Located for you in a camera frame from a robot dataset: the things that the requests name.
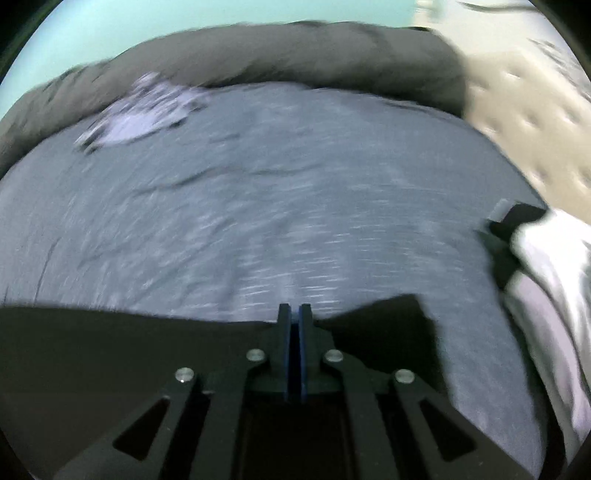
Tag white and grey cloth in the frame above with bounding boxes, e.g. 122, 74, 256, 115
478, 198, 591, 462

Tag cream tufted headboard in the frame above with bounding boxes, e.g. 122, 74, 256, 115
413, 0, 591, 217

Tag bed with blue patterned sheet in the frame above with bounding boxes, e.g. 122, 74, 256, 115
0, 83, 555, 480

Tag grey rolled duvet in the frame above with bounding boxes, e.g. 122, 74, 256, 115
0, 21, 469, 174

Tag light purple crumpled cloth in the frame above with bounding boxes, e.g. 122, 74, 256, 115
76, 74, 213, 151

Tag black sweater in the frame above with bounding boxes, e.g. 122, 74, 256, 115
0, 295, 444, 480

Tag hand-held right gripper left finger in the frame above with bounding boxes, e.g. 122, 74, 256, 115
53, 303, 296, 480

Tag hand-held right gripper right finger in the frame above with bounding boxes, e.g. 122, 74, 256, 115
298, 303, 536, 480

